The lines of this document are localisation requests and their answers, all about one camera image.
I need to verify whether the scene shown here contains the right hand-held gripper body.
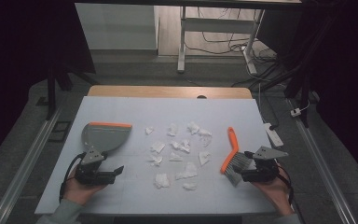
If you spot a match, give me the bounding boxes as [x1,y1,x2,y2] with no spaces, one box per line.
[241,146,289,183]

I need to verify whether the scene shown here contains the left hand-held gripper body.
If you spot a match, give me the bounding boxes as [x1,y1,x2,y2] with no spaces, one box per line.
[75,147,117,185]

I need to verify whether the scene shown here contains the grey dustpan with orange edge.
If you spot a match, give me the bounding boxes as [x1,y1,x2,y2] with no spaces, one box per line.
[81,121,133,157]

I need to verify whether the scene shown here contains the orange brush with grey bristles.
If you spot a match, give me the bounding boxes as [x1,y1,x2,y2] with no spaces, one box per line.
[219,126,254,188]

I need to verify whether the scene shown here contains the white paper scraps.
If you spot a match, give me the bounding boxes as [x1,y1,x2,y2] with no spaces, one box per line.
[145,120,213,191]

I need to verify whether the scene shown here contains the person's right hand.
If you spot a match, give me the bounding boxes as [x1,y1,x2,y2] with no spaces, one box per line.
[251,169,295,217]

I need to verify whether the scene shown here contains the person's left hand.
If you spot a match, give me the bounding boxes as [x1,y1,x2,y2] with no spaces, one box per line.
[62,174,106,206]

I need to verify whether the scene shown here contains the white power strip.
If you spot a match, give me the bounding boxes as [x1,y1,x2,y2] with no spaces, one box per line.
[263,122,284,148]

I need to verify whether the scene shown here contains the small white adapter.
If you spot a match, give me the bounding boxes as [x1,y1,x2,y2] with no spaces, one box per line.
[290,106,303,119]

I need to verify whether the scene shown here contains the black metal stand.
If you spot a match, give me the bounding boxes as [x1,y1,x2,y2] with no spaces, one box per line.
[44,0,100,121]
[260,0,339,129]

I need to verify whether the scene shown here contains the wooden table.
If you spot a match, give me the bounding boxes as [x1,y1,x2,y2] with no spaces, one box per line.
[87,85,254,100]

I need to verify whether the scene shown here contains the white cabinet panel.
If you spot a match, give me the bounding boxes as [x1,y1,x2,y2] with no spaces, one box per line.
[75,3,160,51]

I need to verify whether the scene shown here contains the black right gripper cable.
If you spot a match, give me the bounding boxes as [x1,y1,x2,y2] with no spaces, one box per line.
[277,166,296,208]

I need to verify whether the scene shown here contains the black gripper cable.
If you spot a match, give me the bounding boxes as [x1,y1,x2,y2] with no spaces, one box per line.
[277,166,296,208]
[59,152,87,203]

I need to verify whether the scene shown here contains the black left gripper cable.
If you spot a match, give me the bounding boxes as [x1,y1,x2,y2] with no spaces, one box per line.
[59,152,87,203]

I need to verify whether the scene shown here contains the black power strip cable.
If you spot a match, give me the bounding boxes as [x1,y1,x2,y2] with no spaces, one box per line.
[256,82,281,130]

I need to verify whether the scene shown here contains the aluminium rail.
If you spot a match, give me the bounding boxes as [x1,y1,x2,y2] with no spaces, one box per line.
[286,98,358,224]
[0,104,65,224]

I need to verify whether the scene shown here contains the tangle of floor cables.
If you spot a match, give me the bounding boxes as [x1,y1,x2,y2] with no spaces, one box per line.
[185,7,281,89]

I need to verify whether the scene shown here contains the white desk frame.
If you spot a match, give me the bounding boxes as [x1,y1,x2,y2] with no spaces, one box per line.
[176,6,266,76]

